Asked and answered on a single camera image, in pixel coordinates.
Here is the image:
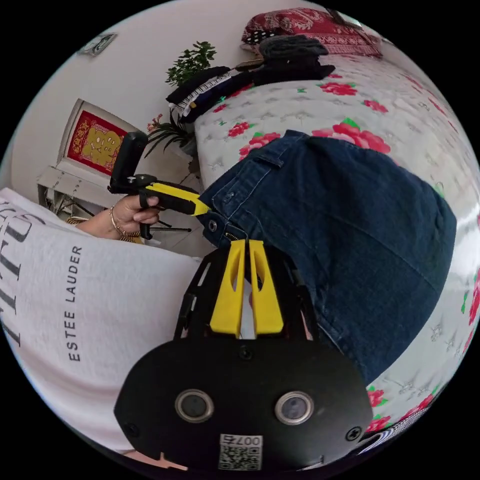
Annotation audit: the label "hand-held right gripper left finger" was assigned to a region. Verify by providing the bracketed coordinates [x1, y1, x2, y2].
[209, 239, 246, 337]

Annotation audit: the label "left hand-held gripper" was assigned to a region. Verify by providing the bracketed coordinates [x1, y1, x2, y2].
[107, 173, 212, 241]

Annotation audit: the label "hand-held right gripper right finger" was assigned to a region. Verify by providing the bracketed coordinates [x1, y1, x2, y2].
[248, 239, 284, 336]

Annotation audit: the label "dark blue jeans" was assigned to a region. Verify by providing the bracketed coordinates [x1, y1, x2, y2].
[197, 129, 458, 387]

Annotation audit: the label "person's left forearm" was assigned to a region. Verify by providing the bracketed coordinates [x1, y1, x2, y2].
[66, 206, 145, 245]

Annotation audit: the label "person's left hand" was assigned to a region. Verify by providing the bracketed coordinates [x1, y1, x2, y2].
[109, 194, 161, 238]

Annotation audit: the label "person's right hand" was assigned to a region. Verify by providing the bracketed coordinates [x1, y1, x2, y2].
[121, 449, 189, 472]

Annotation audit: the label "potted plant with pink flowers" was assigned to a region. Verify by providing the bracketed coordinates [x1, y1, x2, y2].
[143, 110, 198, 159]

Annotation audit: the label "red and gold framed picture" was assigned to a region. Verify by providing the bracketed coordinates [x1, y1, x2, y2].
[56, 98, 133, 177]

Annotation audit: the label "person's body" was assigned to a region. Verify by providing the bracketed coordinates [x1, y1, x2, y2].
[0, 187, 206, 455]

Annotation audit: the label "white shelf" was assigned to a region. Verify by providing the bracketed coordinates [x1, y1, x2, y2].
[36, 166, 113, 223]

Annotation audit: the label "bed with floral quilt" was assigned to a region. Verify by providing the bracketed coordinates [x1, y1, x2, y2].
[192, 37, 480, 453]

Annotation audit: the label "green leafy plant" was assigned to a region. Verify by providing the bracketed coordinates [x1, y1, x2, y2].
[165, 40, 219, 88]

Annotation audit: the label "pile of clothes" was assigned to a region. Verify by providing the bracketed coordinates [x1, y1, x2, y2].
[166, 34, 337, 123]

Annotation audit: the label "black white patterned cloth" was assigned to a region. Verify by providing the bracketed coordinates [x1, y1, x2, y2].
[358, 403, 438, 457]

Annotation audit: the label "red patterned pillow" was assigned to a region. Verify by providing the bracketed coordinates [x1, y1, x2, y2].
[241, 7, 384, 58]

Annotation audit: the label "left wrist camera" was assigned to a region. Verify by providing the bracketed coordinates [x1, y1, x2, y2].
[111, 131, 150, 185]

